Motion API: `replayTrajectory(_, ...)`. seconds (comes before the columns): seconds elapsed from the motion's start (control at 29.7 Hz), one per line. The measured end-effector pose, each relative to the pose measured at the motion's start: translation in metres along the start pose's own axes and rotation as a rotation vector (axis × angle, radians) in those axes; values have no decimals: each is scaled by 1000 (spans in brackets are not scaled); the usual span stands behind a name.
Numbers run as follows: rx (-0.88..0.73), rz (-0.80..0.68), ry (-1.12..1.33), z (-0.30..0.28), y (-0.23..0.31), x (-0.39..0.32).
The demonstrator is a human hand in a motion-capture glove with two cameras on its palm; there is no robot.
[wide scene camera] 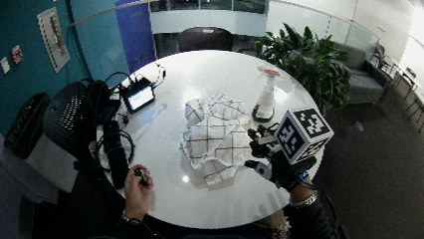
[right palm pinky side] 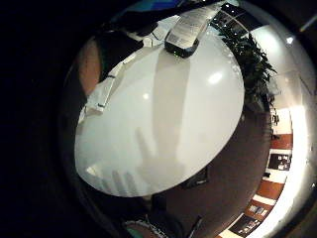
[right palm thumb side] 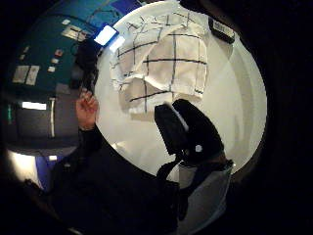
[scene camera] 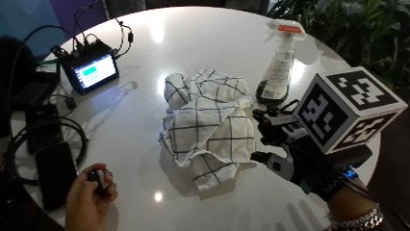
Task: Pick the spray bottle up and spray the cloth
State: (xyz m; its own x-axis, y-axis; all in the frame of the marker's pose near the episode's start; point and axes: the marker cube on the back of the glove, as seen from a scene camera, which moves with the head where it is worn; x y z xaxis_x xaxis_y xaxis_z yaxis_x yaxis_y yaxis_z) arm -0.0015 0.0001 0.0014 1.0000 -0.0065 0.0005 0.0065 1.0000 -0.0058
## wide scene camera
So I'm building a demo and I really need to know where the round palm camera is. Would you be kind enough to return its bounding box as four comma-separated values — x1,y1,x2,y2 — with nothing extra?
244,159,274,182

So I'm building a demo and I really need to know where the silver wrist bracelet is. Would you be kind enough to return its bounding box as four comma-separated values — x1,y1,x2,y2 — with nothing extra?
288,191,320,209

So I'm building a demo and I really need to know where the white checked cloth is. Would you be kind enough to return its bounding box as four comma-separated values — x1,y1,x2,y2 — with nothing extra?
179,94,253,186

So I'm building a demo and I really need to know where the black metal chair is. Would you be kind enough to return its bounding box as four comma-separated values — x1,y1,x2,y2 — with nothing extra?
395,65,424,132

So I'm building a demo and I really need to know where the white box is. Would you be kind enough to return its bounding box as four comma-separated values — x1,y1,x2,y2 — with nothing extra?
23,132,80,194

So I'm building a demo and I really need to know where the small black tablet screen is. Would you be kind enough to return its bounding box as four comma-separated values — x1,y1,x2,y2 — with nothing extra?
120,78,159,115

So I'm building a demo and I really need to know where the dark upholstered chair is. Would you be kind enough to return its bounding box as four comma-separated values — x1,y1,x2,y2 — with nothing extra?
179,26,234,53

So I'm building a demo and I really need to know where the grey sofa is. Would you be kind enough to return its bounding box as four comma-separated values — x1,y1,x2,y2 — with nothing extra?
334,42,395,105

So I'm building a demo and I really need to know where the looped black cable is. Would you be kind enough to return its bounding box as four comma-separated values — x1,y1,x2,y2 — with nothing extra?
94,128,137,174

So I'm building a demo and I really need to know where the framed wall poster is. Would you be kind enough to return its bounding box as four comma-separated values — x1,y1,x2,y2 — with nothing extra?
36,6,72,75

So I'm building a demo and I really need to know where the green potted plant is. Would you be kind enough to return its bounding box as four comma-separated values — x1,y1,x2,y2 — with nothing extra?
254,22,354,115

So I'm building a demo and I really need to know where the long black strap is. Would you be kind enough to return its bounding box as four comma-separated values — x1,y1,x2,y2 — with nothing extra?
103,120,133,190

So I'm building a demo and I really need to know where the white cube with black markers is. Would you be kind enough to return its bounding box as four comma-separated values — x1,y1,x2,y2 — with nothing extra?
273,108,335,165

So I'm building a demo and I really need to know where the black round base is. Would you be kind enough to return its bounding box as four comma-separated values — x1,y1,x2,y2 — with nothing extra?
250,104,278,123

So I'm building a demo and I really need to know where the white spray bottle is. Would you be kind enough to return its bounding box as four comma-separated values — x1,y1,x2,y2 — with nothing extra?
254,65,284,120

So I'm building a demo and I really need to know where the white wall sign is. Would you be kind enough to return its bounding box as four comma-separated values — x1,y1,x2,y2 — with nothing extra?
0,56,13,75

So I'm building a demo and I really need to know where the small black clicker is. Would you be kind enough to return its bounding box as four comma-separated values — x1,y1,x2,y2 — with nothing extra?
135,167,152,185

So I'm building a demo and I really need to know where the thin black cable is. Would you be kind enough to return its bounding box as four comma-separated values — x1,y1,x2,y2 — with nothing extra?
152,62,169,90

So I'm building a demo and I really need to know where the red wall sign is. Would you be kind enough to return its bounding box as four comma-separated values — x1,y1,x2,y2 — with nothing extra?
10,44,26,66

